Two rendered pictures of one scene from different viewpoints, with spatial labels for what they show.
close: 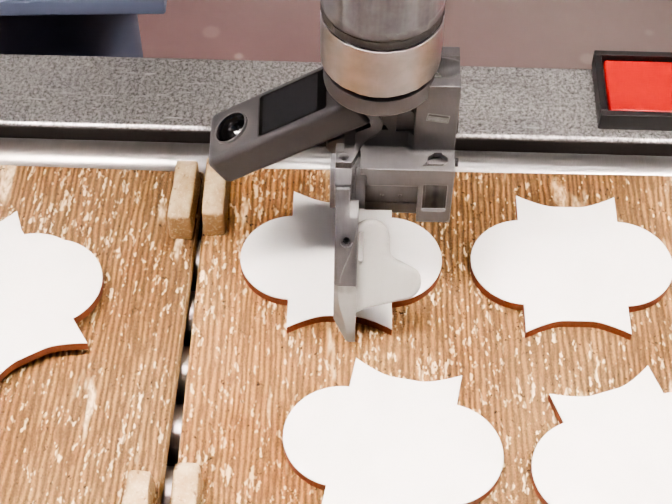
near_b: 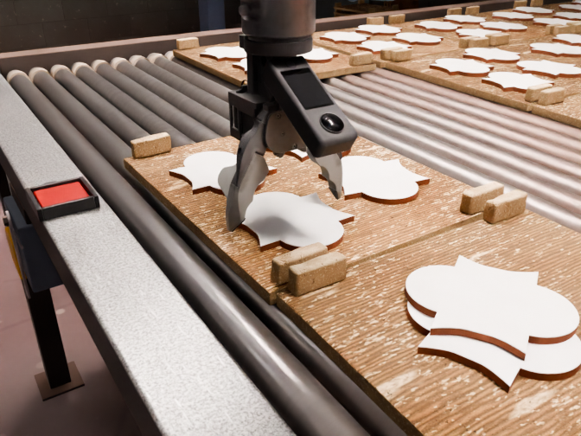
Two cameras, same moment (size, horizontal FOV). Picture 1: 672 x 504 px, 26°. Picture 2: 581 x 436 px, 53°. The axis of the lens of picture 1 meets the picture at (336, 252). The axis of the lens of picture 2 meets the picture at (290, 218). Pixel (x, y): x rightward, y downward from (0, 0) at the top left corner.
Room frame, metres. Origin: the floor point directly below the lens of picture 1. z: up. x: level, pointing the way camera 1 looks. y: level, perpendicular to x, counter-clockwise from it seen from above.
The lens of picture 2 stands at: (1.00, 0.48, 1.25)
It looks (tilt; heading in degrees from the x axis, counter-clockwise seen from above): 28 degrees down; 235
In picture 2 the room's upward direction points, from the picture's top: straight up
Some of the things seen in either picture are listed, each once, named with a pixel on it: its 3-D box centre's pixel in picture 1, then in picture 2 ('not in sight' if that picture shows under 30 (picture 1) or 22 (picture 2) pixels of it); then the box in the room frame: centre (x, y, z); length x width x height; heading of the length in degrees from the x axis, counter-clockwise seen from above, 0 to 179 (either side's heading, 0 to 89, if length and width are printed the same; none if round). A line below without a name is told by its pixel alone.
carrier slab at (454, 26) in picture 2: not in sight; (471, 26); (-0.53, -0.73, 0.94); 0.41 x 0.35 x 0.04; 88
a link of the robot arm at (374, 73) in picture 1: (381, 34); (275, 16); (0.67, -0.03, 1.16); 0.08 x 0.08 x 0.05
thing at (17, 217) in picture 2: not in sight; (45, 239); (0.86, -0.45, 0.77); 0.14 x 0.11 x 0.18; 88
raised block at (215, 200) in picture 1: (216, 195); (299, 263); (0.72, 0.09, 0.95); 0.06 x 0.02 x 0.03; 179
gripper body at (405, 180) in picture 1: (388, 128); (275, 92); (0.66, -0.03, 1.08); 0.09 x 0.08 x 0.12; 89
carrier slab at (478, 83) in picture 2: not in sight; (503, 67); (-0.16, -0.33, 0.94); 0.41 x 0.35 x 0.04; 87
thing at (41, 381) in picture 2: not in sight; (29, 261); (0.82, -1.00, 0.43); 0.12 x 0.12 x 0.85; 88
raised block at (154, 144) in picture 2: not in sight; (150, 145); (0.71, -0.30, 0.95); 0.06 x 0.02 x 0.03; 179
